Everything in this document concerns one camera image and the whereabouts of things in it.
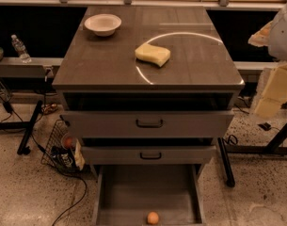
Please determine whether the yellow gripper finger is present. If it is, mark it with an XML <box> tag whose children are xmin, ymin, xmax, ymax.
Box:
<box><xmin>248</xmin><ymin>22</ymin><xmax>272</xmax><ymax>47</ymax></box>
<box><xmin>254</xmin><ymin>63</ymin><xmax>287</xmax><ymax>119</ymax></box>

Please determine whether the orange fruit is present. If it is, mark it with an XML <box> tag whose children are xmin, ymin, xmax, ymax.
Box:
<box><xmin>147</xmin><ymin>212</ymin><xmax>159</xmax><ymax>225</ymax></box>

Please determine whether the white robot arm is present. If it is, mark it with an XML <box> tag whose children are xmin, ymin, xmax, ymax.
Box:
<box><xmin>248</xmin><ymin>3</ymin><xmax>287</xmax><ymax>119</ymax></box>

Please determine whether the grey drawer cabinet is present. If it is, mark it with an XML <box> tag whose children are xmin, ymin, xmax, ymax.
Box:
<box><xmin>54</xmin><ymin>6</ymin><xmax>244</xmax><ymax>226</ymax></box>

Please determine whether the middle grey drawer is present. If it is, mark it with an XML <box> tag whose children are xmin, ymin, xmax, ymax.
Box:
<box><xmin>81</xmin><ymin>146</ymin><xmax>215</xmax><ymax>165</ymax></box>

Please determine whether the top grey drawer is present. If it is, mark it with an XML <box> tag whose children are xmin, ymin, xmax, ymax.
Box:
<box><xmin>62</xmin><ymin>111</ymin><xmax>234</xmax><ymax>138</ymax></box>

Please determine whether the bottom grey open drawer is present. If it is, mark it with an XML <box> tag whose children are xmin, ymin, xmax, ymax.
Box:
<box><xmin>92</xmin><ymin>165</ymin><xmax>206</xmax><ymax>226</ymax></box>

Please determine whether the black power adapter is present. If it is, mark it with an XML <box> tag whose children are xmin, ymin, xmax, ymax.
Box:
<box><xmin>258</xmin><ymin>122</ymin><xmax>271</xmax><ymax>131</ymax></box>

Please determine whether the black table leg right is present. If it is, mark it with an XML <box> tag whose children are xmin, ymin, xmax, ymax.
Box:
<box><xmin>217</xmin><ymin>122</ymin><xmax>287</xmax><ymax>187</ymax></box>

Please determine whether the black table leg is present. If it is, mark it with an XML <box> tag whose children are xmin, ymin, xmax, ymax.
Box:
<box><xmin>217</xmin><ymin>122</ymin><xmax>287</xmax><ymax>187</ymax></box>
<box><xmin>0</xmin><ymin>101</ymin><xmax>42</xmax><ymax>155</ymax></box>

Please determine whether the yellow sponge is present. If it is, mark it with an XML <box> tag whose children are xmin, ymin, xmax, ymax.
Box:
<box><xmin>135</xmin><ymin>43</ymin><xmax>170</xmax><ymax>67</ymax></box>

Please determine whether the white ceramic bowl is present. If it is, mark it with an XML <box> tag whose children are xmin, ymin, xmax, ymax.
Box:
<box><xmin>85</xmin><ymin>14</ymin><xmax>121</xmax><ymax>37</ymax></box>

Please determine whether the snack bag in basket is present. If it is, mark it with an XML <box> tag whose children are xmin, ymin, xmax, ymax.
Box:
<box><xmin>51</xmin><ymin>146</ymin><xmax>73</xmax><ymax>170</ymax></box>

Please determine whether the clear plastic water bottle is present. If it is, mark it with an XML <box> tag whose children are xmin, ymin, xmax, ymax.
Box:
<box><xmin>11</xmin><ymin>35</ymin><xmax>32</xmax><ymax>63</ymax></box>

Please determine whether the black table leg left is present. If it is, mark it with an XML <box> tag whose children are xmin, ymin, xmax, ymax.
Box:
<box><xmin>0</xmin><ymin>101</ymin><xmax>42</xmax><ymax>155</ymax></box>

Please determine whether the black wire basket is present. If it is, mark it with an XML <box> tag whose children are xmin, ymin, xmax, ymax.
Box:
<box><xmin>41</xmin><ymin>120</ymin><xmax>79</xmax><ymax>173</ymax></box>

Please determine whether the black power cable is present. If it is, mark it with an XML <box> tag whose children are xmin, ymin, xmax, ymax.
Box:
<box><xmin>29</xmin><ymin>132</ymin><xmax>88</xmax><ymax>226</ymax></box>

